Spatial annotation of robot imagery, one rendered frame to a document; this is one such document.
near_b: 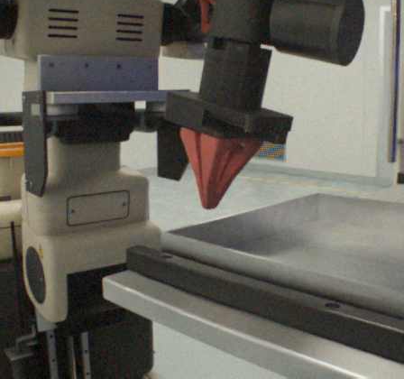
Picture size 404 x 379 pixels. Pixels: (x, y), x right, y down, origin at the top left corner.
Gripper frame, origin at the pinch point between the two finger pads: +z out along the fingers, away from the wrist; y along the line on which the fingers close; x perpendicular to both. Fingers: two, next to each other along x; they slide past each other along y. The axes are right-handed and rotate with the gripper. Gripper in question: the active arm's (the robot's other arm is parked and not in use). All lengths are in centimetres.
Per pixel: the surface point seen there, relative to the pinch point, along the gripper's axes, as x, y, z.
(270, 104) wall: 549, -368, 59
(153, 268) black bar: -7.6, 1.5, 4.7
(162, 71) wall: 441, -479, 41
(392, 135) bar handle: 84, -15, -1
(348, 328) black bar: -7.8, 19.0, 0.8
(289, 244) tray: 8.2, 4.7, 4.3
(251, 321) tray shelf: -8.6, 12.5, 3.4
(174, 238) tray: -5.5, 1.4, 2.4
